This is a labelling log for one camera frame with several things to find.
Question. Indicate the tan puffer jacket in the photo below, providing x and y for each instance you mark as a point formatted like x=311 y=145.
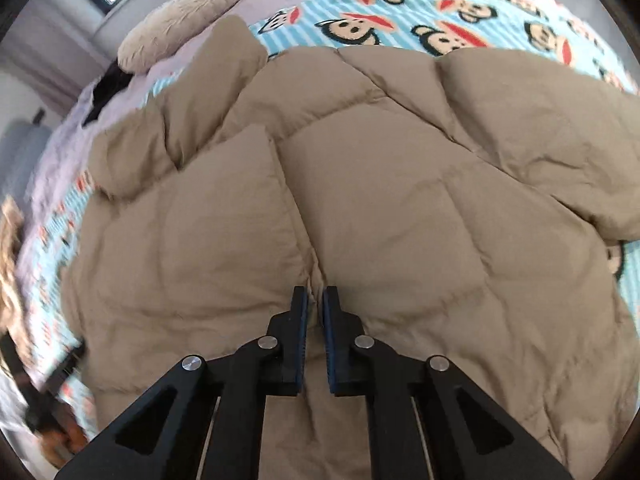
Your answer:
x=350 y=209

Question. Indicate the black garment on bed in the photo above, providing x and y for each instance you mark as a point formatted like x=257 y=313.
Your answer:
x=113 y=81

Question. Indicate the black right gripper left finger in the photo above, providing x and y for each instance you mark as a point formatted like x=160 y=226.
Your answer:
x=203 y=419

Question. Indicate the beige striped garment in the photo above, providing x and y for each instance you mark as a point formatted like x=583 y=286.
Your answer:
x=12 y=305

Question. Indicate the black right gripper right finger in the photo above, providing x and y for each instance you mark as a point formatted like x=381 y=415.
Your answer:
x=426 y=419

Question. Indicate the blue monkey print blanket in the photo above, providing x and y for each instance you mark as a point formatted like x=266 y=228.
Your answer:
x=450 y=15

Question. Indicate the cream fluffy pillow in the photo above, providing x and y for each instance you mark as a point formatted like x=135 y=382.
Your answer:
x=165 y=30

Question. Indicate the grey padded headboard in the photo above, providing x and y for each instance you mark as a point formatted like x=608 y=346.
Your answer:
x=22 y=145

